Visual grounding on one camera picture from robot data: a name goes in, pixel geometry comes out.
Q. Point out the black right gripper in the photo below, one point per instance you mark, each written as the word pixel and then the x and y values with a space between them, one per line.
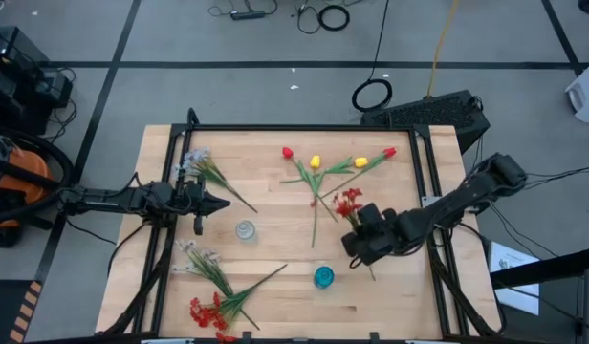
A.
pixel 380 234

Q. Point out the yellow artificial tulip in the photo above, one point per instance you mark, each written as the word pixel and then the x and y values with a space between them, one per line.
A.
pixel 361 162
pixel 315 161

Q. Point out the clear ribbed glass vase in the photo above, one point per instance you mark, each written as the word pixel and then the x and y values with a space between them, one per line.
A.
pixel 246 230

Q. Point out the orange vacuum cleaner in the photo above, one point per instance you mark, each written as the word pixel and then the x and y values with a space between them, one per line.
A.
pixel 31 160

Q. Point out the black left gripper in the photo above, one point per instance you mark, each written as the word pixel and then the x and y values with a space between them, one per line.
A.
pixel 196 198

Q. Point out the white plastic device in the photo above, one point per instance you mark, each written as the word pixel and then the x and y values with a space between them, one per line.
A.
pixel 586 95

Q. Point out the black perforated computer tower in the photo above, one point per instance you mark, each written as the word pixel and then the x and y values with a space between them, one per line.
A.
pixel 428 112

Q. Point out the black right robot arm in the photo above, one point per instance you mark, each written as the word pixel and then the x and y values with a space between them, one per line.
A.
pixel 466 191

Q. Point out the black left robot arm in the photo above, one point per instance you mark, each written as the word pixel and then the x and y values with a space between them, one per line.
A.
pixel 108 203

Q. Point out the black metal stand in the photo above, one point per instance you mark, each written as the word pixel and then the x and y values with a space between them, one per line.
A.
pixel 538 269

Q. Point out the blue diamond-pattern glass vase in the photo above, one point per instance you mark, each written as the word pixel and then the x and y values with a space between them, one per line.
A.
pixel 323 277

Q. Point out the white artificial flower spray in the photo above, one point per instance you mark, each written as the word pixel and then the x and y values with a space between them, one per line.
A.
pixel 208 270
pixel 213 174

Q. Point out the red artificial flower spray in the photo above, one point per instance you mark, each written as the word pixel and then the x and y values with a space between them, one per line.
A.
pixel 206 315
pixel 344 208

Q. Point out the white paper sheet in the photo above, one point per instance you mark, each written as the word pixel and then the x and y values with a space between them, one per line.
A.
pixel 509 282

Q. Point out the red artificial tulip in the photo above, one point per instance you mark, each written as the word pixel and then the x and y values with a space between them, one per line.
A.
pixel 287 153
pixel 389 152

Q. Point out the black metal table frame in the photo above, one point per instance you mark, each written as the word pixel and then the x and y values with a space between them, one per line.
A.
pixel 299 127

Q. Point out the black power strip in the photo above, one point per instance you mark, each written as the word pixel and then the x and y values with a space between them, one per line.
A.
pixel 246 15

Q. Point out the small black box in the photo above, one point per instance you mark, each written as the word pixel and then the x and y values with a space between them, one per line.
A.
pixel 53 88

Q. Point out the black equipment case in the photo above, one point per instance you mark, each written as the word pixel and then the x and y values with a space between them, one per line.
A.
pixel 12 52

